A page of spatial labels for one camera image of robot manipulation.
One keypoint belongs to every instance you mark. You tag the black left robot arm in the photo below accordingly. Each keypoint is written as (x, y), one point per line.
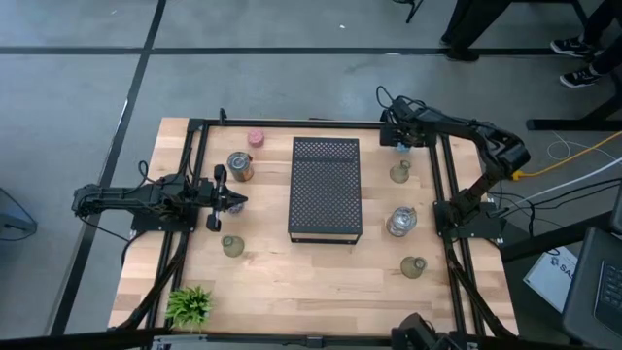
(121, 197)

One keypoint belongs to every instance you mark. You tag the dark grey laptop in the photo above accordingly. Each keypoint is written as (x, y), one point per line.
(593, 287)

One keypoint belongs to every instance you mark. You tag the black perforated metal shelf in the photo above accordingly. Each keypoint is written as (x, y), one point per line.
(324, 189)

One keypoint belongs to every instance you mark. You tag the grey chair seat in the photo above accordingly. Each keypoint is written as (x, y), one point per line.
(17, 216)

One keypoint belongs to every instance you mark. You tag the purple patterned candle tin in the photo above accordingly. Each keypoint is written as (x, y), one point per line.
(237, 210)

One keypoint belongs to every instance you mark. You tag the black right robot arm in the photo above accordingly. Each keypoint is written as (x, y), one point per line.
(500, 146)

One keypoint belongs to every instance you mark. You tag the black aluminium table frame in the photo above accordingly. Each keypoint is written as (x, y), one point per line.
(291, 123)

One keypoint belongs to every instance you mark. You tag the picture label candle jar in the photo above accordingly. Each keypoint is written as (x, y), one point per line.
(401, 221)

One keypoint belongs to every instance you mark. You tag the ribbed glass candlestick holder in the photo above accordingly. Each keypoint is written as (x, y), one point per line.
(232, 246)
(399, 172)
(413, 267)

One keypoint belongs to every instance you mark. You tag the blue patterned candle tin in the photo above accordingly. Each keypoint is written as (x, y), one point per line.
(403, 148)

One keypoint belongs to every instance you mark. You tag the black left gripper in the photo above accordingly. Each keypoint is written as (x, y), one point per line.
(219, 194)

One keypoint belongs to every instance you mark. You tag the orange candle can silver lid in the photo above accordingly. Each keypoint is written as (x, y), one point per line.
(240, 166)

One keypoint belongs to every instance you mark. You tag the black desk leg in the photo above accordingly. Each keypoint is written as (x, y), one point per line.
(549, 240)

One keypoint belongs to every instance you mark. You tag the pink patterned candle tin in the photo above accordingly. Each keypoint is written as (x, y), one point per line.
(256, 138)

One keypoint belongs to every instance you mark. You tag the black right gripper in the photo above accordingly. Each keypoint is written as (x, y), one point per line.
(408, 135)

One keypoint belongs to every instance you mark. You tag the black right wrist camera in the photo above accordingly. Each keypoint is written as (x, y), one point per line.
(402, 109)

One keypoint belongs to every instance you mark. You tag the person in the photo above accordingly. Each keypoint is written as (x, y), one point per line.
(578, 47)
(473, 29)

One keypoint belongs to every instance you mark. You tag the green artificial plant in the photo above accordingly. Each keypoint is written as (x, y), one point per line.
(189, 307)

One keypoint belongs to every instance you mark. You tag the black desk foot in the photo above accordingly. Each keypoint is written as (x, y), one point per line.
(559, 125)

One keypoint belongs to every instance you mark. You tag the white printed paper sheet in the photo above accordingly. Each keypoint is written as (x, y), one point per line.
(549, 279)

